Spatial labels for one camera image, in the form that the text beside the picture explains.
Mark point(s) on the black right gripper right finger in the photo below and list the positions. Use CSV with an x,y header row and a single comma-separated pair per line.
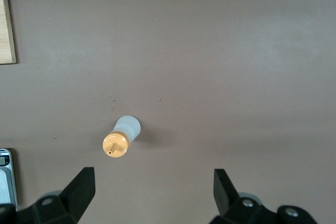
x,y
228,203

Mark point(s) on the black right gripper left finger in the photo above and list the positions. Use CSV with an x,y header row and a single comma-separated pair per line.
x,y
71,197

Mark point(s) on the wooden cutting board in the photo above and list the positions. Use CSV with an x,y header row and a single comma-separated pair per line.
x,y
4,24

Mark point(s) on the clear sauce bottle orange cap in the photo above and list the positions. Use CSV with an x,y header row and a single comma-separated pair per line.
x,y
115,145

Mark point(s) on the silver digital kitchen scale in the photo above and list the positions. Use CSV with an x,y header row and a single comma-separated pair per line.
x,y
5,176

